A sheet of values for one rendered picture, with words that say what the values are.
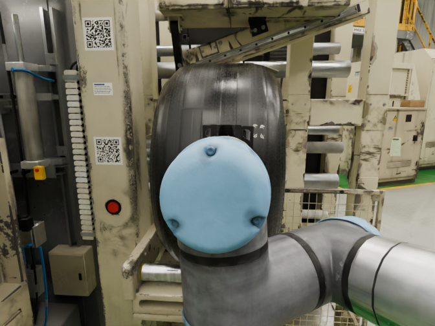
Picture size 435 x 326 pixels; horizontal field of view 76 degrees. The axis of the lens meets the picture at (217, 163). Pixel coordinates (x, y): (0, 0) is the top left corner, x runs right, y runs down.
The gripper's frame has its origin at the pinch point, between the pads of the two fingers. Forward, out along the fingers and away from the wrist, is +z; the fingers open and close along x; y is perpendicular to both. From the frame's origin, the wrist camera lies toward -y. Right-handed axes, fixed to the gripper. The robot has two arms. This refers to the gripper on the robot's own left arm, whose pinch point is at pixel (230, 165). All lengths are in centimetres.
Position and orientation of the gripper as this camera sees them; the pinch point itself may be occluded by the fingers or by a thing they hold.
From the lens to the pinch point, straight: 52.8
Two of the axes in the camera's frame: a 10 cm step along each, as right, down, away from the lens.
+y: 0.2, -9.9, -1.2
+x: -10.0, -0.3, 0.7
